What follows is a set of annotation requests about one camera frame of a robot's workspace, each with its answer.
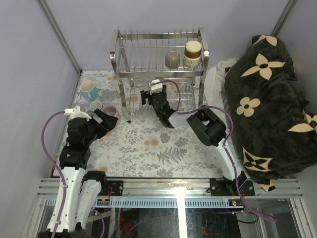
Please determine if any left aluminium frame post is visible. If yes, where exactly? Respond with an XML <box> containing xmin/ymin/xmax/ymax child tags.
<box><xmin>37</xmin><ymin>0</ymin><xmax>82</xmax><ymax>74</ymax></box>

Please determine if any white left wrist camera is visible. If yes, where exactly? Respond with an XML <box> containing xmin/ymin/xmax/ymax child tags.
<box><xmin>64</xmin><ymin>106</ymin><xmax>92</xmax><ymax>121</ymax></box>

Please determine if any cream and brown mug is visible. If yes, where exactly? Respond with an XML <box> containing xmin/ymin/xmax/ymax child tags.
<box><xmin>183</xmin><ymin>40</ymin><xmax>202</xmax><ymax>68</ymax></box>

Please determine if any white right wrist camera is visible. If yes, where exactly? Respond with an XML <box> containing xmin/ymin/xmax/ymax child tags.
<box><xmin>149</xmin><ymin>79</ymin><xmax>163</xmax><ymax>95</ymax></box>

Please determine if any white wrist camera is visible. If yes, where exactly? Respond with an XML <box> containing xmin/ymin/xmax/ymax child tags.
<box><xmin>149</xmin><ymin>79</ymin><xmax>163</xmax><ymax>95</ymax></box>
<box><xmin>64</xmin><ymin>106</ymin><xmax>92</xmax><ymax>121</ymax></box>

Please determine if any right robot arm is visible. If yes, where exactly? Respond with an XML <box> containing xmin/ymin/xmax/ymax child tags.
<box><xmin>140</xmin><ymin>82</ymin><xmax>254</xmax><ymax>197</ymax></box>

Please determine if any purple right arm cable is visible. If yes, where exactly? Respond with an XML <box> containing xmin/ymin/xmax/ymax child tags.
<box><xmin>158</xmin><ymin>80</ymin><xmax>278</xmax><ymax>224</ymax></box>

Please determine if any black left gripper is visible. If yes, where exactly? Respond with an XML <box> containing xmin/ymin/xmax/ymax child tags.
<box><xmin>85</xmin><ymin>109</ymin><xmax>119</xmax><ymax>147</ymax></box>

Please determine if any right aluminium frame post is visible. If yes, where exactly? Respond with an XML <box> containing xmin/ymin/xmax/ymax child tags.
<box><xmin>270</xmin><ymin>0</ymin><xmax>298</xmax><ymax>37</ymax></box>

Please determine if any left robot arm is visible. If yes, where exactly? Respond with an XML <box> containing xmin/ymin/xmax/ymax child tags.
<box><xmin>38</xmin><ymin>106</ymin><xmax>118</xmax><ymax>238</ymax></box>

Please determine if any pink ribbed mug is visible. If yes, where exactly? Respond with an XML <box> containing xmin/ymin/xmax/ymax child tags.
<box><xmin>101</xmin><ymin>105</ymin><xmax>121</xmax><ymax>127</ymax></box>

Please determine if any aluminium frame post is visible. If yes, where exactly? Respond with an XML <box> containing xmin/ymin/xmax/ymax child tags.
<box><xmin>37</xmin><ymin>0</ymin><xmax>82</xmax><ymax>74</ymax></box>
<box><xmin>270</xmin><ymin>0</ymin><xmax>298</xmax><ymax>37</ymax></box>

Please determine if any floral tablecloth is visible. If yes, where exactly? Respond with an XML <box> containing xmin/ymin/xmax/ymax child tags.
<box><xmin>79</xmin><ymin>70</ymin><xmax>222</xmax><ymax>178</ymax></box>

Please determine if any black floral blanket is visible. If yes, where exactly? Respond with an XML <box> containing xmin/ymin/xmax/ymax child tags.
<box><xmin>224</xmin><ymin>35</ymin><xmax>317</xmax><ymax>191</ymax></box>

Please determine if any white pillow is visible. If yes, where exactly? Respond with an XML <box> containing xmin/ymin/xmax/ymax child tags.
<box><xmin>204</xmin><ymin>58</ymin><xmax>238</xmax><ymax>114</ymax></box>

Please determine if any light blue mug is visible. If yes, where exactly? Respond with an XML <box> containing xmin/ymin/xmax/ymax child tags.
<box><xmin>80</xmin><ymin>80</ymin><xmax>98</xmax><ymax>101</ymax></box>

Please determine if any olive grey mug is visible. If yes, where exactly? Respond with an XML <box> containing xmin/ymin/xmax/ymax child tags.
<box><xmin>165</xmin><ymin>50</ymin><xmax>180</xmax><ymax>69</ymax></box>

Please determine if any steel two-tier dish rack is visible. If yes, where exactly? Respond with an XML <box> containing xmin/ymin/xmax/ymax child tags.
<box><xmin>109</xmin><ymin>27</ymin><xmax>209</xmax><ymax>122</ymax></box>

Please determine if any grey-blue textured mug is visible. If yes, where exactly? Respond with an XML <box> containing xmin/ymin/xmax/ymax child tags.
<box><xmin>88</xmin><ymin>101</ymin><xmax>103</xmax><ymax>116</ymax></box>

